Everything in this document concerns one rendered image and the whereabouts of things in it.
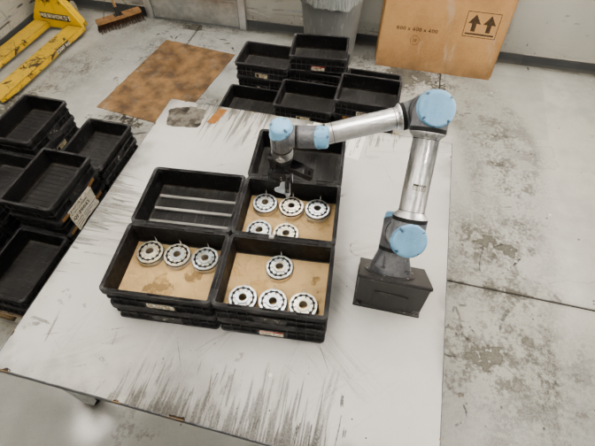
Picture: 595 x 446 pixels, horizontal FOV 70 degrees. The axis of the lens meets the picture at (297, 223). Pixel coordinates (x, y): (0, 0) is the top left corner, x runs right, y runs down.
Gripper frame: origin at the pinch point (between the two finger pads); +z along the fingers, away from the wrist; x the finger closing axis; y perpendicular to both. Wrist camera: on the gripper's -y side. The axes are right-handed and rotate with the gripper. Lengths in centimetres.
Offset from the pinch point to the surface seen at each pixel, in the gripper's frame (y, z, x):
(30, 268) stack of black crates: 141, 72, 20
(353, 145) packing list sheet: -24, 36, -57
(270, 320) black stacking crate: 0, 10, 49
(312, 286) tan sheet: -13.2, 13.7, 33.0
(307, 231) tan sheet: -8.0, 16.3, 8.5
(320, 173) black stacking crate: -9.3, 20.0, -24.6
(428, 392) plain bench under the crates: -58, 23, 63
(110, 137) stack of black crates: 131, 71, -74
